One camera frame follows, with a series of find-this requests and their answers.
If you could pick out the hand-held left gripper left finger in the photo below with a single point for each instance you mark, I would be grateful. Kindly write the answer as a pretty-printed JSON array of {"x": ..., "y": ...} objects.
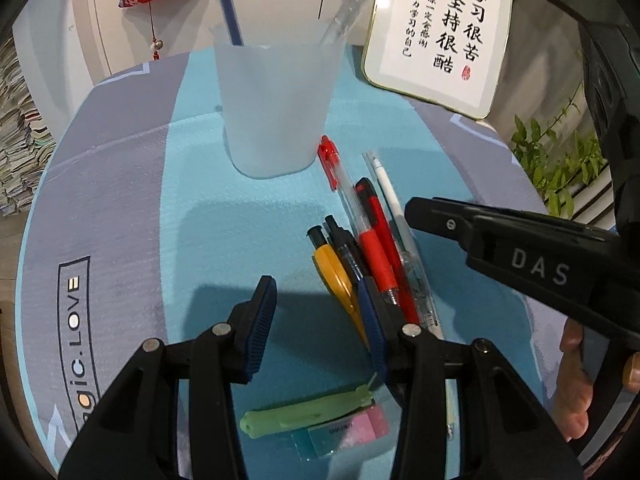
[{"x": 262, "y": 320}]

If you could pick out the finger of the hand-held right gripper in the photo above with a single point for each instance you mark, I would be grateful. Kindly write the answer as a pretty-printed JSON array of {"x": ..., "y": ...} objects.
[{"x": 500, "y": 240}]

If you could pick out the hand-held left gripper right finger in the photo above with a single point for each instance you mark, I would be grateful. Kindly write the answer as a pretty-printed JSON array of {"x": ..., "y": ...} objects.
[{"x": 372, "y": 320}]

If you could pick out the yellow pen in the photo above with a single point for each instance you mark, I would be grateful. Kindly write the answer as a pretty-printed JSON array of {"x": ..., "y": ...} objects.
[{"x": 335, "y": 275}]

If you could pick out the red clear gel pen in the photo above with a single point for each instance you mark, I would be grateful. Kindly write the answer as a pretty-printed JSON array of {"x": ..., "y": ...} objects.
[{"x": 372, "y": 255}]

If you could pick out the black pen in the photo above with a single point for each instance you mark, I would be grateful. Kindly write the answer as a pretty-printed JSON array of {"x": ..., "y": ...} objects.
[{"x": 340, "y": 240}]

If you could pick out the red marker pen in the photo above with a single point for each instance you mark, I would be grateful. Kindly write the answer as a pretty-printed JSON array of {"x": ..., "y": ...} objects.
[{"x": 382, "y": 220}]

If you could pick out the white pen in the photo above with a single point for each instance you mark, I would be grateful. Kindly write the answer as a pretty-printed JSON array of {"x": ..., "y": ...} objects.
[{"x": 387, "y": 185}]

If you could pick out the frosted plastic cup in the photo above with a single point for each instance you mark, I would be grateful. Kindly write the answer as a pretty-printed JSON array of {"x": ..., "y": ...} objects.
[{"x": 275, "y": 110}]

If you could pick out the person's right hand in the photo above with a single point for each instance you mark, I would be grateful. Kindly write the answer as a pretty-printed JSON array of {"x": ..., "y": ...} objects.
[{"x": 572, "y": 390}]

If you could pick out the green potted plant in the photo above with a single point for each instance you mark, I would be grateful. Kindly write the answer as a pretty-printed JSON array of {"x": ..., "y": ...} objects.
[{"x": 545, "y": 155}]

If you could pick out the light green plastic tool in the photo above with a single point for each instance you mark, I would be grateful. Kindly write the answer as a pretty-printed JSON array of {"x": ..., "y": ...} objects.
[{"x": 300, "y": 410}]

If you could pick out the pink and blue eraser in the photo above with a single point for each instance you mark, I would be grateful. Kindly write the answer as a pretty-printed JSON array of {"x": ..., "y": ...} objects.
[{"x": 350, "y": 430}]

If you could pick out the blue grey desk mat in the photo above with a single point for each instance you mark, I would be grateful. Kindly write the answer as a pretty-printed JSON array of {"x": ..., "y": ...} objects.
[{"x": 125, "y": 200}]

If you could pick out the gold framed calligraphy sign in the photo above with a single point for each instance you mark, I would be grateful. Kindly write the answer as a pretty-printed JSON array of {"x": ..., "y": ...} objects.
[{"x": 400, "y": 70}]

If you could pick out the clear plastic pen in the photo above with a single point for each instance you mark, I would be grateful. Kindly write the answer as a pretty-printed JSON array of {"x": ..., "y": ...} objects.
[{"x": 345, "y": 15}]

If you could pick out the blue refill pen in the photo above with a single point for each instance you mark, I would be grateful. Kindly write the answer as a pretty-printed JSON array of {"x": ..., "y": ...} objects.
[{"x": 227, "y": 5}]

